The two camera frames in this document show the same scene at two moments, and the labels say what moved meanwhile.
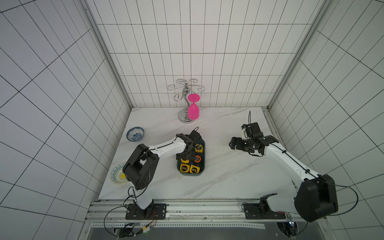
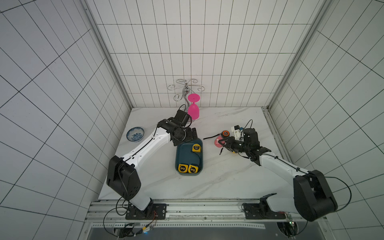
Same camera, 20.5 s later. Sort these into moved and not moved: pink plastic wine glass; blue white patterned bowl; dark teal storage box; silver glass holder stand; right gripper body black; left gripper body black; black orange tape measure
Moved: black orange tape measure; right gripper body black; left gripper body black
Not moved: pink plastic wine glass; silver glass holder stand; blue white patterned bowl; dark teal storage box
